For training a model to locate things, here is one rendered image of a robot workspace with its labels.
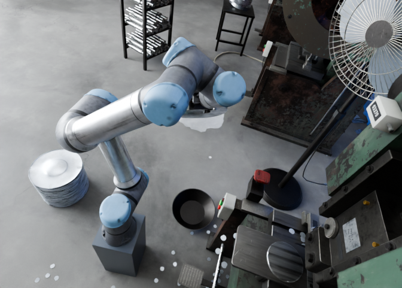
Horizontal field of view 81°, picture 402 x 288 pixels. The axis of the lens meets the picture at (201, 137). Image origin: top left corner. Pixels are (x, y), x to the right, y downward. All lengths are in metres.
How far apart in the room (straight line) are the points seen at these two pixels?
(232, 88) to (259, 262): 0.59
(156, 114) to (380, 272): 0.48
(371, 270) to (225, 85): 0.44
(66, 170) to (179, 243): 0.84
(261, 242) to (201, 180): 1.06
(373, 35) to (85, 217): 1.80
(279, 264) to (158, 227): 0.97
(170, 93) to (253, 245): 0.64
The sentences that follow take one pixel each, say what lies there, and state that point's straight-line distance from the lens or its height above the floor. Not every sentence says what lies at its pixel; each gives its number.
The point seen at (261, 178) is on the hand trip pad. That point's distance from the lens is 1.07.
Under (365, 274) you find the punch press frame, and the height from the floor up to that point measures 1.15.
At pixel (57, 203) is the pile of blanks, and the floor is 0.05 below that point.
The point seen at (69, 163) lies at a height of 0.24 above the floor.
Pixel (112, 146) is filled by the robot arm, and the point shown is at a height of 0.91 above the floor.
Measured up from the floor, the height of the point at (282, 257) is 0.78.
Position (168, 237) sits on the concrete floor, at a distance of 1.67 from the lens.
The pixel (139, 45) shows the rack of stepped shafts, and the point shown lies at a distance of 2.89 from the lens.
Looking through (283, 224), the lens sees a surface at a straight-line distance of 1.07.
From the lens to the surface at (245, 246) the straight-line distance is 0.89.
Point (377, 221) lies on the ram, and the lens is 0.66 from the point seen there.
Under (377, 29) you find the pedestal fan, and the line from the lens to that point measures 1.21.
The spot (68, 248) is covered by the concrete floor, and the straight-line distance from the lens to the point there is 1.73.
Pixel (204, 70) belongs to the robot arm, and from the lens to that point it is 0.53.
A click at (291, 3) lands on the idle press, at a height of 1.17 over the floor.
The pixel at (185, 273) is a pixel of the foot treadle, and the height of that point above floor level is 0.16.
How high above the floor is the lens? 1.58
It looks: 47 degrees down
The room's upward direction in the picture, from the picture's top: 14 degrees clockwise
